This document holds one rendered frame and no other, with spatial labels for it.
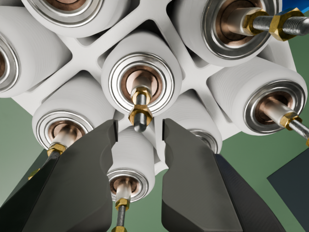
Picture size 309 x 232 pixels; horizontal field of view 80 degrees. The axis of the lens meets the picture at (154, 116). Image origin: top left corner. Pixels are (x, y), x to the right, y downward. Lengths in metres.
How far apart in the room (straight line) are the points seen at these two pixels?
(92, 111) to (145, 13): 0.14
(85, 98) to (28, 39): 0.08
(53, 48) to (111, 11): 0.11
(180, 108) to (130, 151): 0.10
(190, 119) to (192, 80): 0.07
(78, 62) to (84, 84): 0.03
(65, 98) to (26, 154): 0.46
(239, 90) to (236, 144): 0.40
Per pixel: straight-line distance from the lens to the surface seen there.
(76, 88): 0.28
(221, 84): 0.30
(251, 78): 0.26
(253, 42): 0.23
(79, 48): 0.29
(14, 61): 0.25
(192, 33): 0.21
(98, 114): 0.25
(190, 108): 0.28
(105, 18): 0.21
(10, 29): 0.25
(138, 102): 0.16
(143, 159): 0.30
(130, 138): 0.33
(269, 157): 0.74
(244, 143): 0.65
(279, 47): 0.34
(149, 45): 0.21
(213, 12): 0.21
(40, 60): 0.26
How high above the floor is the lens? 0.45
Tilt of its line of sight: 61 degrees down
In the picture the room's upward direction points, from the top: 175 degrees clockwise
